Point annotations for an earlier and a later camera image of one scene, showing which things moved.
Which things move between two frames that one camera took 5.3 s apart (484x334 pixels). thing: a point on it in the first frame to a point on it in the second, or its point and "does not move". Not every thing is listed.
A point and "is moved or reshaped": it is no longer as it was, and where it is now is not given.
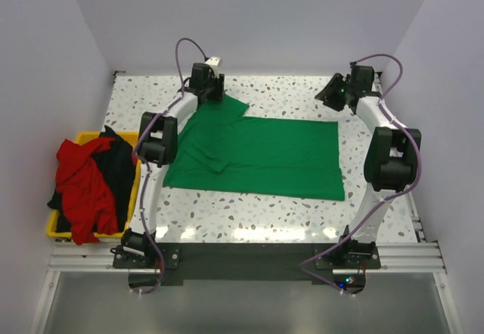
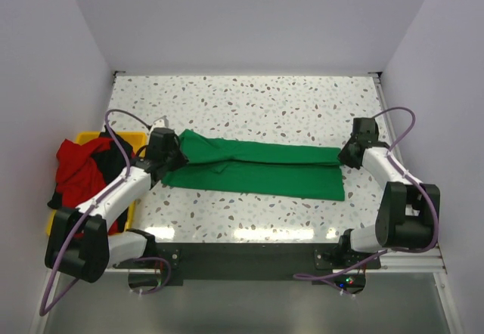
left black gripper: x=219 y=93 to x=181 y=159
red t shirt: x=85 y=198 does not move
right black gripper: x=327 y=94 to x=343 y=156
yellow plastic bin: x=135 y=139 does not move
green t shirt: x=221 y=149 is moved or reshaped
